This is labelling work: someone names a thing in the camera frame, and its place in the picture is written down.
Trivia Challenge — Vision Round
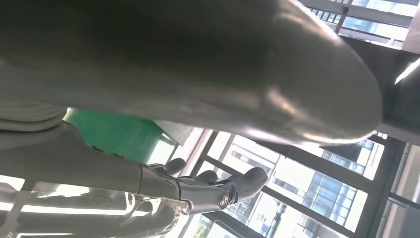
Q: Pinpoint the green conveyor belt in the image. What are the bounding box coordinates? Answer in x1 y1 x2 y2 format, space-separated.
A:
63 108 178 166

